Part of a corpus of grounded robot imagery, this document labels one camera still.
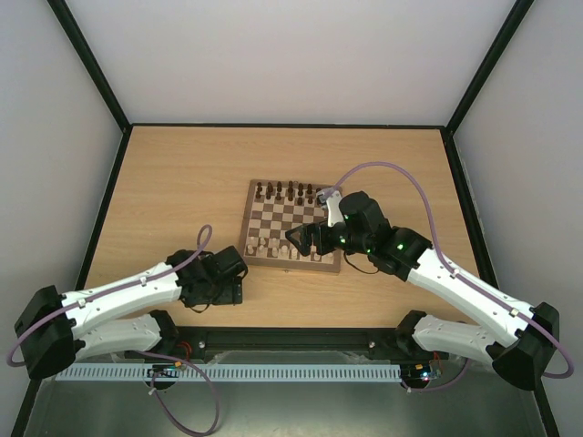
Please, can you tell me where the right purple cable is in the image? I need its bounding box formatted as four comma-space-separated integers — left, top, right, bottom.
330, 161, 576, 394

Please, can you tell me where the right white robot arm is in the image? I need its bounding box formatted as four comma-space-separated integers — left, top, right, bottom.
285, 191, 559, 391

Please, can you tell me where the white slotted cable duct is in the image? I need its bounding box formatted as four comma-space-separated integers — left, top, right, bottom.
56, 363, 402, 383

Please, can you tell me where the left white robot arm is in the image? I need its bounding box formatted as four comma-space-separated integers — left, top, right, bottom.
15, 246, 248, 380

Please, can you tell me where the black enclosure frame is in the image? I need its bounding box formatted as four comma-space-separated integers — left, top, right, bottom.
8, 0, 561, 437

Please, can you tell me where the wooden chess board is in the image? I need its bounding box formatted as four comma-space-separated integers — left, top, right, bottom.
239, 179, 341, 274

